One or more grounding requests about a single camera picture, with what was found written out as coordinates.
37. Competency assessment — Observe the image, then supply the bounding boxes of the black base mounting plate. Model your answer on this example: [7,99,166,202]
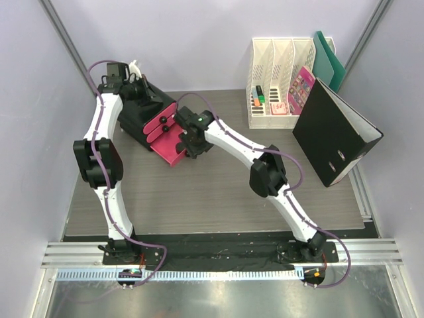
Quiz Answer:
[98,232,339,271]

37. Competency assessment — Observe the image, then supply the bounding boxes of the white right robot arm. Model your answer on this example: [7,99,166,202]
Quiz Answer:
[174,107,326,262]

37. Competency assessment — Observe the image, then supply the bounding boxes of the black lever arch binder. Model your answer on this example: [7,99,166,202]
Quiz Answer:
[293,78,384,187]

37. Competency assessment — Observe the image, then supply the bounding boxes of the pink sticky note pad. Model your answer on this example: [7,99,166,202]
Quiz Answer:
[270,102,290,116]

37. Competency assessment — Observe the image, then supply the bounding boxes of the pink sticker booklet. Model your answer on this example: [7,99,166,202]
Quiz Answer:
[288,66,315,115]

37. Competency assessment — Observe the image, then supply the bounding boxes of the white mesh file organizer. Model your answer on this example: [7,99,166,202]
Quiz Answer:
[246,38,316,129]

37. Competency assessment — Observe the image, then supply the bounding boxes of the black drawer cabinet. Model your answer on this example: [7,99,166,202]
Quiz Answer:
[118,83,176,152]

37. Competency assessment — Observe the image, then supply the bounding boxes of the aluminium frame rail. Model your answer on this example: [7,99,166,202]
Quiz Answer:
[42,238,403,282]

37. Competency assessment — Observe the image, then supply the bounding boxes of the teal plastic folder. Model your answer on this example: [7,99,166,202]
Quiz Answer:
[313,31,346,93]

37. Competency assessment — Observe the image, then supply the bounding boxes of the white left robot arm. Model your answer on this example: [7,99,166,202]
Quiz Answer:
[73,60,143,264]

